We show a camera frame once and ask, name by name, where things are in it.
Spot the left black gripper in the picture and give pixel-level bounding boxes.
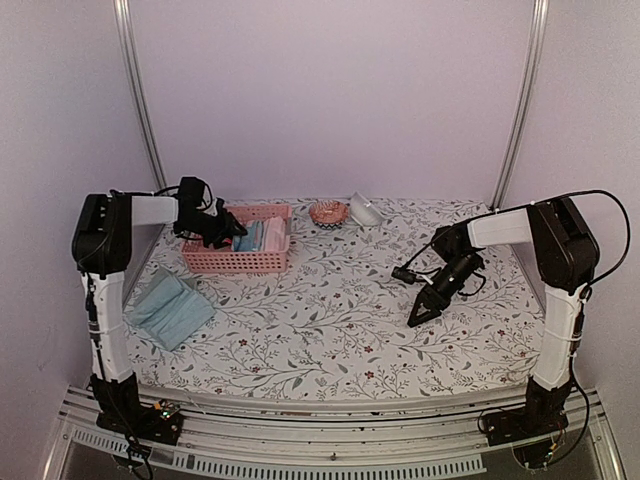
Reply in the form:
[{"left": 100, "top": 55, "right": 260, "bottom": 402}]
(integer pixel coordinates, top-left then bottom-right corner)
[{"left": 178, "top": 207, "right": 249, "bottom": 248}]

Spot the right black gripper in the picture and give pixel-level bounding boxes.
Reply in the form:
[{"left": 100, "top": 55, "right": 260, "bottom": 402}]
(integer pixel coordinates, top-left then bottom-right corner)
[{"left": 409, "top": 254, "right": 481, "bottom": 328}]

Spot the pink plastic basket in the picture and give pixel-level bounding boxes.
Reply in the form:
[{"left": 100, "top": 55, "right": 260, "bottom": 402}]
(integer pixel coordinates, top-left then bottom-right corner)
[{"left": 180, "top": 203, "right": 293, "bottom": 274}]

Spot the blue patterned towel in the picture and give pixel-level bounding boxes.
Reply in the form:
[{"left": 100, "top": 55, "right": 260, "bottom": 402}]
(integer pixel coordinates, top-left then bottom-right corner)
[{"left": 231, "top": 220, "right": 268, "bottom": 253}]

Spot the pink terry towel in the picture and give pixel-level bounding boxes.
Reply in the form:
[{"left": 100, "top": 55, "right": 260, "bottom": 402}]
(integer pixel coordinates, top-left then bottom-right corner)
[{"left": 262, "top": 216, "right": 287, "bottom": 252}]

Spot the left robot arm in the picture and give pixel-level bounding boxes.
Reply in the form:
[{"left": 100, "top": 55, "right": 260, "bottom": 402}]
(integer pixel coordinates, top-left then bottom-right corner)
[{"left": 71, "top": 176, "right": 247, "bottom": 387}]

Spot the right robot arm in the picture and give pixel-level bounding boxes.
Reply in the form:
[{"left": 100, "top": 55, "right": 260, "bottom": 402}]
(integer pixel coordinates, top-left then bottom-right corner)
[{"left": 408, "top": 197, "right": 600, "bottom": 392}]

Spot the floral table mat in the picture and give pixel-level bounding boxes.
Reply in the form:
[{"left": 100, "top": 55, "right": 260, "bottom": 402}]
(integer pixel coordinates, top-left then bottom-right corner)
[{"left": 125, "top": 199, "right": 544, "bottom": 401}]

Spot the plain teal folded towel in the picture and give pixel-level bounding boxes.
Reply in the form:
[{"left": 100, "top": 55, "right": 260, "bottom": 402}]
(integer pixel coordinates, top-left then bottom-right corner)
[{"left": 126, "top": 268, "right": 215, "bottom": 351}]

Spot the white tipped bowl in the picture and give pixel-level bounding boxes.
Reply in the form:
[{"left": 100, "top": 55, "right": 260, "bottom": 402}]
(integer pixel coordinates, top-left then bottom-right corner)
[{"left": 349, "top": 192, "right": 384, "bottom": 227}]

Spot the red patterned bowl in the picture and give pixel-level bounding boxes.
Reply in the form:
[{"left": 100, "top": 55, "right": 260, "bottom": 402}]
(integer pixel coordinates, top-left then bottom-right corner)
[{"left": 309, "top": 200, "right": 349, "bottom": 230}]

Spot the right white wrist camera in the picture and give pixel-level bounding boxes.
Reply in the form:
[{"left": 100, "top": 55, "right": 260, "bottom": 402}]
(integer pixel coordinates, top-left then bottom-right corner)
[{"left": 391, "top": 267, "right": 432, "bottom": 285}]

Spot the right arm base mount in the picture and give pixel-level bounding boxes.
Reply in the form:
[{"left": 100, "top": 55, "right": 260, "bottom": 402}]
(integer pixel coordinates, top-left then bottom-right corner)
[{"left": 479, "top": 391, "right": 568, "bottom": 446}]

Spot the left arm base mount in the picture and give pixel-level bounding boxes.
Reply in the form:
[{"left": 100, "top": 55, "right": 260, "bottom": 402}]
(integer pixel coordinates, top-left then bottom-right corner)
[{"left": 90, "top": 374, "right": 184, "bottom": 446}]

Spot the front aluminium rail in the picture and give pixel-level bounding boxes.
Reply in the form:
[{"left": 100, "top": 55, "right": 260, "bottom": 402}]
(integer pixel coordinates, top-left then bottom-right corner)
[{"left": 47, "top": 384, "right": 626, "bottom": 480}]

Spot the left aluminium frame post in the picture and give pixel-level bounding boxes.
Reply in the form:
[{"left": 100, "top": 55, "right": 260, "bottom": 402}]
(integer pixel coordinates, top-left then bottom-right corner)
[{"left": 113, "top": 0, "right": 168, "bottom": 189}]

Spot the aluminium frame post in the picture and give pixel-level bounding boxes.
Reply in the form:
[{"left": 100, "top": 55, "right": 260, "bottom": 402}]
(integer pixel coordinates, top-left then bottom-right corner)
[
  {"left": 490, "top": 0, "right": 549, "bottom": 210},
  {"left": 113, "top": 0, "right": 168, "bottom": 189}
]

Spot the right aluminium frame post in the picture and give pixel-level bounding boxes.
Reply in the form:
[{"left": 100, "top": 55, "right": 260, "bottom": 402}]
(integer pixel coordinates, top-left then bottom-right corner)
[{"left": 490, "top": 0, "right": 549, "bottom": 210}]

